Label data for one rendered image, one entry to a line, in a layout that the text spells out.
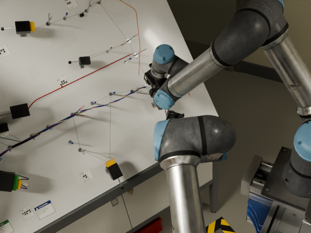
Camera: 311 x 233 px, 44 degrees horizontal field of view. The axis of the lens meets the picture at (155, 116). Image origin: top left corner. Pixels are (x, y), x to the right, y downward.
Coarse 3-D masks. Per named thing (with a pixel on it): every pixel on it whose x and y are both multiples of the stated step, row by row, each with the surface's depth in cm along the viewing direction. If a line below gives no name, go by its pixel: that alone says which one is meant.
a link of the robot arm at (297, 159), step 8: (304, 128) 117; (296, 136) 116; (304, 136) 115; (296, 144) 116; (304, 144) 113; (296, 152) 117; (304, 152) 114; (296, 160) 119; (304, 160) 116; (296, 168) 121; (304, 168) 118
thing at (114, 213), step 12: (108, 204) 183; (120, 204) 189; (84, 216) 178; (96, 216) 184; (108, 216) 189; (120, 216) 195; (72, 228) 179; (84, 228) 184; (96, 228) 190; (108, 228) 196; (120, 228) 202
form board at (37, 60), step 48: (0, 0) 158; (48, 0) 164; (96, 0) 171; (144, 0) 179; (48, 48) 164; (96, 48) 171; (144, 48) 178; (0, 96) 157; (48, 96) 164; (96, 96) 170; (144, 96) 178; (192, 96) 186; (0, 144) 157; (48, 144) 163; (96, 144) 170; (144, 144) 177; (0, 192) 157; (48, 192) 163; (96, 192) 170
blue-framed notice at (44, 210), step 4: (48, 200) 163; (40, 204) 162; (44, 204) 162; (48, 204) 163; (52, 204) 163; (36, 208) 161; (40, 208) 162; (44, 208) 162; (48, 208) 163; (52, 208) 163; (36, 212) 161; (40, 212) 162; (44, 212) 162; (48, 212) 163; (52, 212) 163; (40, 216) 162; (44, 216) 162
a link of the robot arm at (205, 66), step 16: (240, 16) 104; (256, 16) 103; (224, 32) 106; (240, 32) 103; (256, 32) 102; (224, 48) 105; (240, 48) 104; (256, 48) 106; (192, 64) 119; (208, 64) 113; (224, 64) 109; (176, 80) 126; (192, 80) 121; (160, 96) 132; (176, 96) 131
